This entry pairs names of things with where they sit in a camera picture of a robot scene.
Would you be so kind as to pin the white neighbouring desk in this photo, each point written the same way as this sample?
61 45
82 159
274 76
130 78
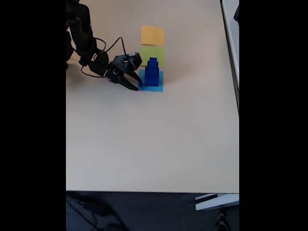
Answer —
232 36

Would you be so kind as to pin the orange paper square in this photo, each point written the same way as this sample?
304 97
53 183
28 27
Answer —
152 36

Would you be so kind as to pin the small blue cube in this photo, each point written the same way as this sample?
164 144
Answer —
152 60

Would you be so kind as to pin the green paper square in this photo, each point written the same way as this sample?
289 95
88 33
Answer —
156 54

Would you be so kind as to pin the large blue cube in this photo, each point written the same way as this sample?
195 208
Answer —
151 81

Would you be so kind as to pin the light blue paper square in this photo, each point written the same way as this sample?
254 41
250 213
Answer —
154 89

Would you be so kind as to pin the medium blue cube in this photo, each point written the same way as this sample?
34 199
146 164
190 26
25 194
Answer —
152 70

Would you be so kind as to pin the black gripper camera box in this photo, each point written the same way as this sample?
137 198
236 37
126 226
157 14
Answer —
135 60

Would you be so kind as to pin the dark object on desk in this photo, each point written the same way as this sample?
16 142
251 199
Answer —
237 13

